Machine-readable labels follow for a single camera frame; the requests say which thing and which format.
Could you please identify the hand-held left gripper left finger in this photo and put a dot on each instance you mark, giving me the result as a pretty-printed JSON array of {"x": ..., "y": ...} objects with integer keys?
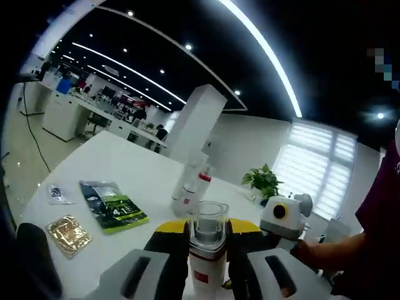
[{"x": 162, "y": 268}]

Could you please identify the red-banded white skincare bottle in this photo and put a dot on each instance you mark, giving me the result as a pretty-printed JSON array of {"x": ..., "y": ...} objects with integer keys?
[{"x": 204, "y": 190}]

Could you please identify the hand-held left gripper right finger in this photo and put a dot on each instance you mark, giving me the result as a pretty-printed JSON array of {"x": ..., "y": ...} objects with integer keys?
[{"x": 259, "y": 272}]

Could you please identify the green potted plant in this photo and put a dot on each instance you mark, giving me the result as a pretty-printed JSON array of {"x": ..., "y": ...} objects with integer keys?
[{"x": 264, "y": 182}]

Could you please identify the black cylinder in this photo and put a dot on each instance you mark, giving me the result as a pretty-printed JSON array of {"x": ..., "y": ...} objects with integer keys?
[{"x": 37, "y": 265}]

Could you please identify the white window blind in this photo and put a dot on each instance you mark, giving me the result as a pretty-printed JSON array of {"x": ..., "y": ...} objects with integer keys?
[{"x": 315, "y": 168}]

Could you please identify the gold foil skincare sachet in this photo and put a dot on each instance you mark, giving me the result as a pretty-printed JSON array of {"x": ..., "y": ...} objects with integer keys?
[{"x": 68, "y": 236}]

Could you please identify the row of white office desks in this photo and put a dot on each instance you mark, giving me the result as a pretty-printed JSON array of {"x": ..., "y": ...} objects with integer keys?
[{"x": 68, "y": 115}]

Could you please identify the grey office chair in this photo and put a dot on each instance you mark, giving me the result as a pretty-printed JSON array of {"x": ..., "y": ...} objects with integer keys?
[{"x": 97, "y": 123}]

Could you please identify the green black skincare sachet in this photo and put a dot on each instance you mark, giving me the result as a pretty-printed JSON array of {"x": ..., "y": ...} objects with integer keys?
[{"x": 115, "y": 209}]

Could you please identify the small clear skincare sachet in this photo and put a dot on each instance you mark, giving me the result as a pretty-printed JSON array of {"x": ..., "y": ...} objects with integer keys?
[{"x": 61, "y": 193}]

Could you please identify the person's right hand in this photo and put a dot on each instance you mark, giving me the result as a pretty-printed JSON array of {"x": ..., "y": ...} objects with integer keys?
[{"x": 307, "y": 254}]

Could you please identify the long ceiling light strip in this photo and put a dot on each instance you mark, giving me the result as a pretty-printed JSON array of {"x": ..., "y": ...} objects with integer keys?
[{"x": 272, "y": 59}]

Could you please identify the white skincare tube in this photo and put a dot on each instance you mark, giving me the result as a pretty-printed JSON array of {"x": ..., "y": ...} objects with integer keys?
[{"x": 181, "y": 187}]

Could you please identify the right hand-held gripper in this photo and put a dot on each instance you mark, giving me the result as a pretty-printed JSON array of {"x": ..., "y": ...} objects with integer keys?
[{"x": 287, "y": 225}]

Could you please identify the blue storage box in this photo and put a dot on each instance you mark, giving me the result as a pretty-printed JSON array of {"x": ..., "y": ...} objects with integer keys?
[{"x": 64, "y": 85}]

